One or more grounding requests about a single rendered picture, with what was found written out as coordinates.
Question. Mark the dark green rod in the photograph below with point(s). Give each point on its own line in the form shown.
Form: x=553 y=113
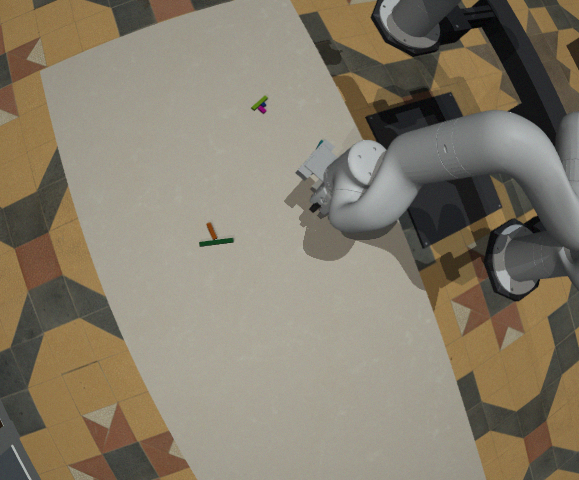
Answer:
x=215 y=242

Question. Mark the lime green flat bar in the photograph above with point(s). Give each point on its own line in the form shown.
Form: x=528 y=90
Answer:
x=259 y=102

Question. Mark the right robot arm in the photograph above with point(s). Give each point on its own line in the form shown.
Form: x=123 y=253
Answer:
x=414 y=23

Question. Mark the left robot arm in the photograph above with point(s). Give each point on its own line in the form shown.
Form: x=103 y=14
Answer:
x=487 y=142

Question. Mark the orange rod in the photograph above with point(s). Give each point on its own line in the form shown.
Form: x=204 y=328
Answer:
x=212 y=233

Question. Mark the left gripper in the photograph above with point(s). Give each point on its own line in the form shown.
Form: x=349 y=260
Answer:
x=321 y=198

